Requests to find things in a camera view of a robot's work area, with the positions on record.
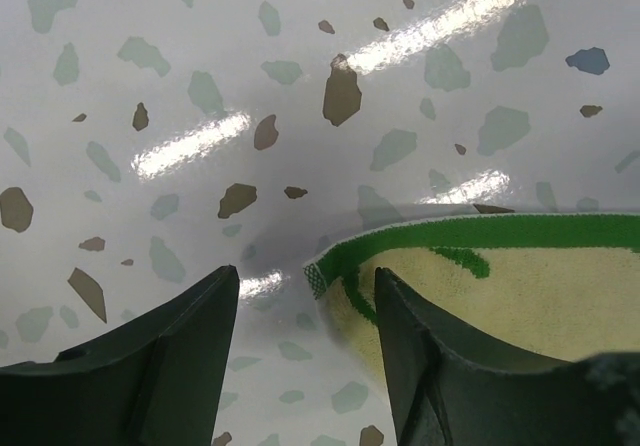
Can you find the yellow green patterned towel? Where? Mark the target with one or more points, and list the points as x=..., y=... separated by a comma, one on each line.
x=561, y=285

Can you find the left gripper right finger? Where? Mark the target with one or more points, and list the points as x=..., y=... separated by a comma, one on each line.
x=450, y=383

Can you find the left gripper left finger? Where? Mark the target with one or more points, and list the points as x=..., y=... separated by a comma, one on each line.
x=156, y=380

